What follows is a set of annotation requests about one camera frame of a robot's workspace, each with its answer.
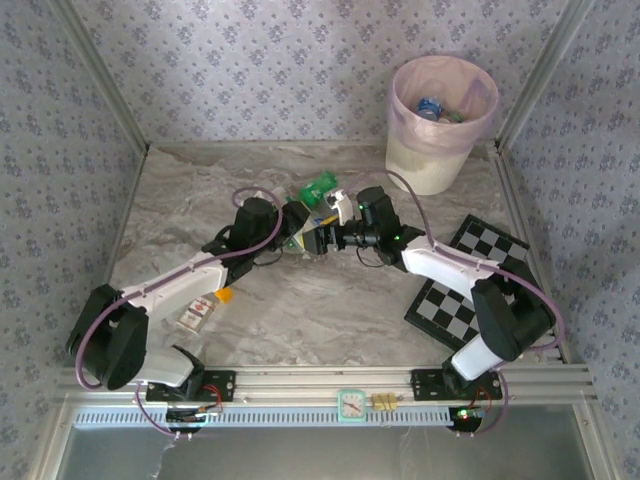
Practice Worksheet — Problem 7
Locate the right black controller board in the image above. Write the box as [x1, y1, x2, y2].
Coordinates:
[446, 405, 489, 434]

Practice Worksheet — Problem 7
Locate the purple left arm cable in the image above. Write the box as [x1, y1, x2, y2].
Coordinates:
[73, 185, 286, 444]

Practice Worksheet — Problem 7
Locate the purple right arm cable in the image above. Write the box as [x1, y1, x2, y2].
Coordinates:
[349, 168, 569, 441]

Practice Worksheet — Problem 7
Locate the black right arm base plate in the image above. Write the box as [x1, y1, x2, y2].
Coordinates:
[410, 368, 503, 403]

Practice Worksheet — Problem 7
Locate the aluminium side rail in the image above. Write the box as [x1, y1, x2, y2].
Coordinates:
[492, 142, 574, 364]

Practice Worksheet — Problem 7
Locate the left black controller board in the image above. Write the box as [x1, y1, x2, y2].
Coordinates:
[164, 405, 225, 434]

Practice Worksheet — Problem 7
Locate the grey metal panel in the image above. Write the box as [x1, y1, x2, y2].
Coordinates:
[54, 404, 601, 480]

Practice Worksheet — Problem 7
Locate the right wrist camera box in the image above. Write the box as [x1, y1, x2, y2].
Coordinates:
[322, 188, 357, 226]

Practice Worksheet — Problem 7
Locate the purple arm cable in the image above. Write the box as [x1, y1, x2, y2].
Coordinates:
[73, 185, 286, 444]
[349, 168, 569, 441]

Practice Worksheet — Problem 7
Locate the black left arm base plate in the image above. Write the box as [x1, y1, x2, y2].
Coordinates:
[145, 369, 237, 404]

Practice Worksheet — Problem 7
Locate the clear bottle orange cap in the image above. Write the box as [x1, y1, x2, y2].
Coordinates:
[174, 287, 235, 335]

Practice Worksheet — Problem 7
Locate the white waste bin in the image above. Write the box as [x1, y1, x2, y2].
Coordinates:
[384, 54, 501, 196]

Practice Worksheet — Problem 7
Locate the grey slotted cable duct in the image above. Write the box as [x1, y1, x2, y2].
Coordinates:
[72, 405, 454, 429]

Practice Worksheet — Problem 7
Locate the pink plastic bin liner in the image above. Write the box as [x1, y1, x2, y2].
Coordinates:
[389, 54, 501, 156]

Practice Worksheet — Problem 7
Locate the aluminium mounting rail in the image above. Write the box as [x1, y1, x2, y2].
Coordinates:
[54, 363, 599, 401]

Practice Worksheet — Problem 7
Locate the aluminium frame post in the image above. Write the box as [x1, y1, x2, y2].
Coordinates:
[494, 0, 599, 154]
[49, 0, 151, 154]

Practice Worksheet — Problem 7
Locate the black controller board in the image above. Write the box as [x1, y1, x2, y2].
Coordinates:
[164, 405, 225, 434]
[446, 405, 489, 434]

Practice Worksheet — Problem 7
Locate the black white chessboard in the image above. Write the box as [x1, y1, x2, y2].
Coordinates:
[403, 213, 532, 351]

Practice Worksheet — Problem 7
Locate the small teal clock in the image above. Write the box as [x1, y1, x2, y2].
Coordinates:
[337, 389, 368, 424]

